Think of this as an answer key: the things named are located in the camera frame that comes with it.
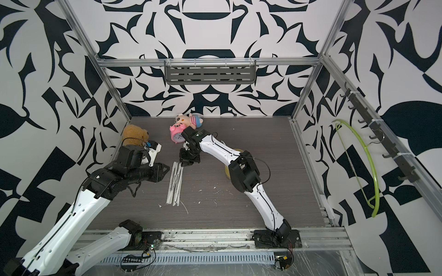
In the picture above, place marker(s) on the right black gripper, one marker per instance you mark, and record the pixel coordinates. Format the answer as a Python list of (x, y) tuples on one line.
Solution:
[(183, 158)]

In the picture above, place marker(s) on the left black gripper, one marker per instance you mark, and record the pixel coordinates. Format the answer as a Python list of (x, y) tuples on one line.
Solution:
[(160, 171)]

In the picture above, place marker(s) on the white straw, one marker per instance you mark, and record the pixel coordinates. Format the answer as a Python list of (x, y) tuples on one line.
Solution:
[(170, 189), (179, 176), (178, 184), (174, 181)]

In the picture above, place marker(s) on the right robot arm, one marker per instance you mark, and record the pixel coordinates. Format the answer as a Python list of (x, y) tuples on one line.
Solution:
[(245, 177)]

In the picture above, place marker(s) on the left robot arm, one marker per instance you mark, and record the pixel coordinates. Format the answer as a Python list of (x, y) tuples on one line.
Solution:
[(53, 256)]

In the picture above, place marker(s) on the pink alarm clock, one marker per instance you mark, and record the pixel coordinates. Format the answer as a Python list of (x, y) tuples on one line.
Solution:
[(176, 133)]

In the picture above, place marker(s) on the yellow plastic cup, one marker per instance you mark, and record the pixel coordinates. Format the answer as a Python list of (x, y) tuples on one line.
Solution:
[(226, 168)]

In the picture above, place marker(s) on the brown teddy bear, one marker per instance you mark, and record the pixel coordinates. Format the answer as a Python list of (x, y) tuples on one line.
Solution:
[(134, 136)]

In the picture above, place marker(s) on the grey slotted wall shelf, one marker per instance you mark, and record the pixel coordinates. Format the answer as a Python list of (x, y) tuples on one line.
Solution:
[(210, 71)]

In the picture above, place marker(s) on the white cable duct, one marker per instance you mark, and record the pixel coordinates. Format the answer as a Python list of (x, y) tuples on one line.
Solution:
[(164, 258)]

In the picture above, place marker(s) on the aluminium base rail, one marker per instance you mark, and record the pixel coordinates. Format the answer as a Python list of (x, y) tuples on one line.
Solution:
[(243, 240)]

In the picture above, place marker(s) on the black wall hook rail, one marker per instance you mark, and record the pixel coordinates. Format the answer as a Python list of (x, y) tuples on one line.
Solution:
[(380, 135)]

